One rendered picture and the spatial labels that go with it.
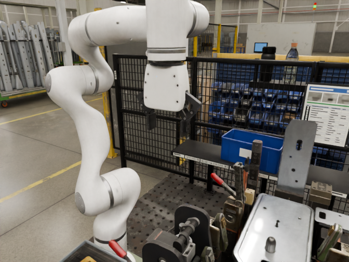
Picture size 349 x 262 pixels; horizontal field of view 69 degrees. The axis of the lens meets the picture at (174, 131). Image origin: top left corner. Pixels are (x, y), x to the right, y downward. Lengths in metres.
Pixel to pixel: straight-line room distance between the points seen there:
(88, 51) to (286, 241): 0.90
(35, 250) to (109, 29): 2.18
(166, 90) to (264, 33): 6.94
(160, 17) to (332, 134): 1.12
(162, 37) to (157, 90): 0.11
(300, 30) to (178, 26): 6.82
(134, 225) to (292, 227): 0.80
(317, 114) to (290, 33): 5.98
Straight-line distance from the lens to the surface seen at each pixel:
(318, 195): 1.25
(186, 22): 0.57
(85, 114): 0.86
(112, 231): 0.98
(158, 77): 0.56
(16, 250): 2.67
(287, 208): 1.18
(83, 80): 0.88
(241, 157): 1.37
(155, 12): 0.54
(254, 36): 7.50
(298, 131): 1.17
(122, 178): 0.91
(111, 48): 3.44
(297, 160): 1.22
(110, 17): 0.67
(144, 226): 1.49
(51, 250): 2.54
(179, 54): 0.55
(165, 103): 0.56
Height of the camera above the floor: 1.65
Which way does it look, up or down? 20 degrees down
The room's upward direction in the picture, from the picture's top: straight up
